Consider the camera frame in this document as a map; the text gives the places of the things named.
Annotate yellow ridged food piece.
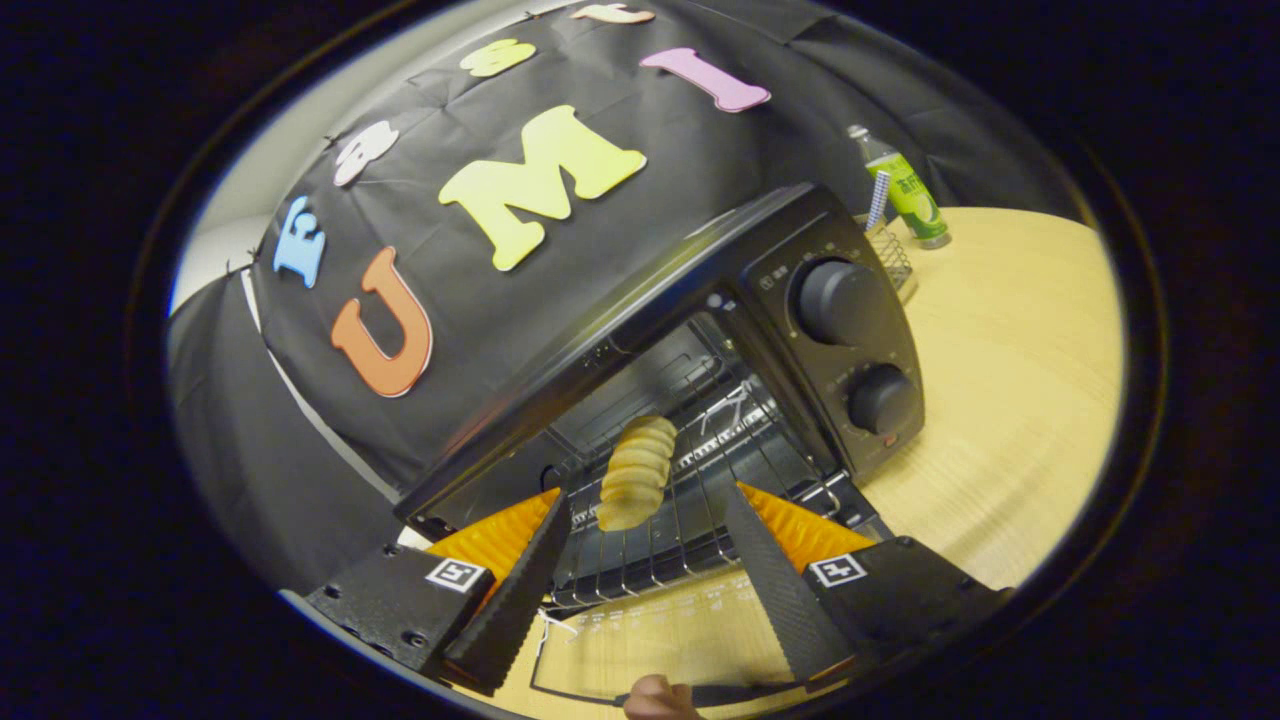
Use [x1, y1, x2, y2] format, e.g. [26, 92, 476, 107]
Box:
[596, 415, 679, 533]

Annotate metal oven rack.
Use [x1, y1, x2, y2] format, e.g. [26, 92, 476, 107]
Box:
[548, 375, 851, 611]

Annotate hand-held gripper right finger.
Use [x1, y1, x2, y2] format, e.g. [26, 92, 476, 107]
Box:
[722, 482, 1013, 698]

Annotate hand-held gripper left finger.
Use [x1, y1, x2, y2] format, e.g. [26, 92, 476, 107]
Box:
[283, 488, 574, 698]

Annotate green label drink bottle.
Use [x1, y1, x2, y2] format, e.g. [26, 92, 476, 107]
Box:
[848, 124, 952, 250]

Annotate black toaster oven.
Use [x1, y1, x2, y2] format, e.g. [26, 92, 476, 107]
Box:
[393, 183, 926, 707]

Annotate wire mesh holder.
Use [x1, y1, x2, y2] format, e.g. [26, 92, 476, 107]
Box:
[862, 215, 919, 305]

